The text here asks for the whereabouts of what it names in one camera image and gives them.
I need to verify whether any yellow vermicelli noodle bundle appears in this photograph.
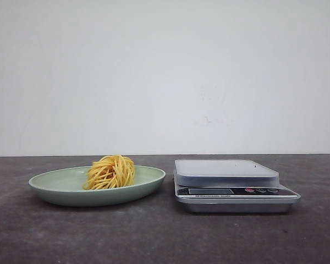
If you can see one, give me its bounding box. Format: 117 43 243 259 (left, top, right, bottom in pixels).
82 155 135 190

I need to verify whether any silver digital kitchen scale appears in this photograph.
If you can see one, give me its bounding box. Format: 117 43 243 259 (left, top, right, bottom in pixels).
174 159 300 213

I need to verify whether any light green oval plate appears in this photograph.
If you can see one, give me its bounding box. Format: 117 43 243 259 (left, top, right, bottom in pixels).
29 166 166 207

